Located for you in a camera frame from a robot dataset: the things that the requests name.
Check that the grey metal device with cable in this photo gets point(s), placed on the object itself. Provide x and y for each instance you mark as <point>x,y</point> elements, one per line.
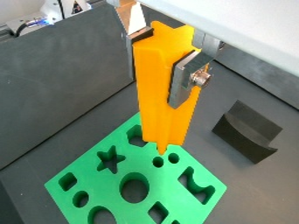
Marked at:
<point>53,11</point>

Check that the dark grey side panel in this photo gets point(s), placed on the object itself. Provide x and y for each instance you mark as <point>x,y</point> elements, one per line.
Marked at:
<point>57,72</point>

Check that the green shape sorter board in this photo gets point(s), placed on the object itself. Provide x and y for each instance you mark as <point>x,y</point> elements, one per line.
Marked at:
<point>121,183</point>

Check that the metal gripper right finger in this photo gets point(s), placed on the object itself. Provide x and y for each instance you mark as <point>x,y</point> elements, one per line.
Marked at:
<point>188,72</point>

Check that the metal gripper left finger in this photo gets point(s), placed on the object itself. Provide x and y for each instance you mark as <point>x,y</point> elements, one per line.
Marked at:
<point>136,36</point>

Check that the black curved block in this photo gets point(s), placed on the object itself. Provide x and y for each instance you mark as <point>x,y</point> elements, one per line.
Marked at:
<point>247,131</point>

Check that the orange star prism block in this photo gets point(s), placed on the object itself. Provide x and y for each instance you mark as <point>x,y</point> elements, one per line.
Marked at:
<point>164,123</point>

